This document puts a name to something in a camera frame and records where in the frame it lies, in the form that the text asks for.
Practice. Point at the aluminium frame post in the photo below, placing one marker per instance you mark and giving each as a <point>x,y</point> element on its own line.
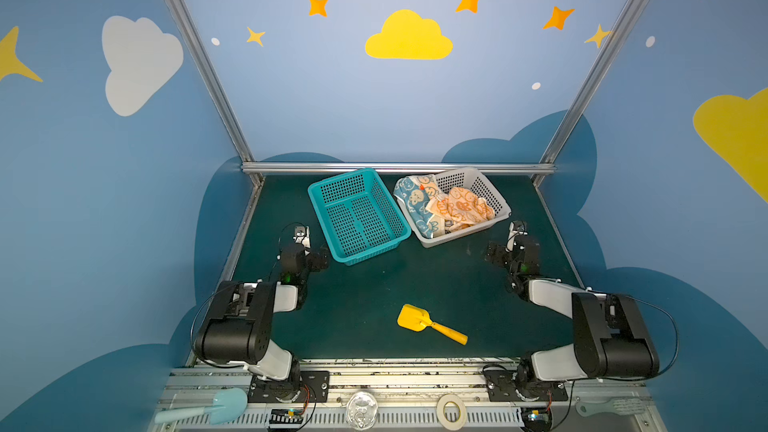
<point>622,28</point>
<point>196,48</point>

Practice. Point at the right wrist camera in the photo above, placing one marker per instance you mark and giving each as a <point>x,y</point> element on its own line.
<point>517,228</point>

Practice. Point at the right circuit board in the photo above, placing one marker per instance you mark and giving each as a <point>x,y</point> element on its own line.
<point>536,420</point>

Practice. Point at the aluminium frame right post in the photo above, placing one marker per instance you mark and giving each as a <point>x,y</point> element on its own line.
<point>622,28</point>

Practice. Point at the yellow toy shovel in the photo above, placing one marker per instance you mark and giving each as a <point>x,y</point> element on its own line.
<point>417,320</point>

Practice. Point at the teal plastic basket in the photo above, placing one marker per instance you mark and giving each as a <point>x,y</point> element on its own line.
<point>358,216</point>

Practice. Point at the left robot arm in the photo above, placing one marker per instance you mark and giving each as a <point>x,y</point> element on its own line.
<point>236,331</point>

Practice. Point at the white tape roll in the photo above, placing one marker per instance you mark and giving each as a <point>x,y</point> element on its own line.
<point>451,412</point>

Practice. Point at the left circuit board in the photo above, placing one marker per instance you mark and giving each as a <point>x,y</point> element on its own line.
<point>285,419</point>

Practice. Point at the clear round lid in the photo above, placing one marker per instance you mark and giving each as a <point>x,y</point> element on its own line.
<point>361,411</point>

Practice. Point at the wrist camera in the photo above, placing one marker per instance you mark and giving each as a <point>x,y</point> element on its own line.
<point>517,228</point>
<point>301,236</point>

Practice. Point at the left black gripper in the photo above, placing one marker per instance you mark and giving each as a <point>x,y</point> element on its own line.
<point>315,260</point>

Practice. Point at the aluminium frame left post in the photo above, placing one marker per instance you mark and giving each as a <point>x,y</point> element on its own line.
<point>196,48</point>

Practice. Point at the orange patterned towel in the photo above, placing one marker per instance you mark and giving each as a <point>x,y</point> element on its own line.
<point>457,210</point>

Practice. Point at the aluminium front rail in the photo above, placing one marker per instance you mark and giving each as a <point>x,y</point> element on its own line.
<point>407,391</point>

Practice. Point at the grey plastic basket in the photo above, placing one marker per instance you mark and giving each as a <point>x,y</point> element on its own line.
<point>478,183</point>

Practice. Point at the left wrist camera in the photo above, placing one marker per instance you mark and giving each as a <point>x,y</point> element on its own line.
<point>301,236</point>

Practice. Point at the grey-green brush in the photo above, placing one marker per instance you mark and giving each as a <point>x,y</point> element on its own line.
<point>616,406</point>

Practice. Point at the aluminium frame back rail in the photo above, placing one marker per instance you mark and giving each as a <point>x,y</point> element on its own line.
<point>264,167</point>

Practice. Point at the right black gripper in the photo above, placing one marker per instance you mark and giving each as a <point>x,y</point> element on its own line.
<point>498,254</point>

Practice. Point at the circuit board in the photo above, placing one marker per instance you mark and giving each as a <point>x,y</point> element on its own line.
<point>285,419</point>
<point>536,420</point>

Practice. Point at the blue bunny towel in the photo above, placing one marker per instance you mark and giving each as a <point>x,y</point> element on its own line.
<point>416,192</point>

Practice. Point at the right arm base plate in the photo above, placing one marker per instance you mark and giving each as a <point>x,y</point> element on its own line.
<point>504,385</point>

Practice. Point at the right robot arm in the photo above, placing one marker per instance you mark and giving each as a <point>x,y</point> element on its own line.
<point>610,338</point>

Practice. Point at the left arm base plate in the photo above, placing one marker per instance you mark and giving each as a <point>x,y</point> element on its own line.
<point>299,387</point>

